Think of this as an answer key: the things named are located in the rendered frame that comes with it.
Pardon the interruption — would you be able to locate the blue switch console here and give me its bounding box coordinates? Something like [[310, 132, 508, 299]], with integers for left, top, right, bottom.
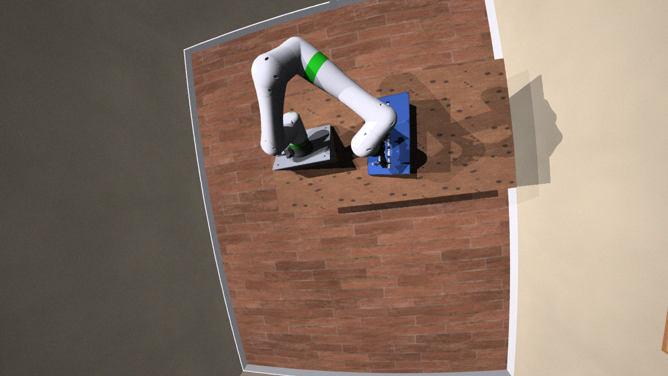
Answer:
[[367, 91, 410, 175]]

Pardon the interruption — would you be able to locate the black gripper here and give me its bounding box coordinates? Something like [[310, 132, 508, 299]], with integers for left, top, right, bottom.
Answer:
[[377, 135, 391, 168]]

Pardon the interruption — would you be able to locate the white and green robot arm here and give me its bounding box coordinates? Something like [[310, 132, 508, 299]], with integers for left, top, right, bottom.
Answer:
[[252, 37, 397, 159]]

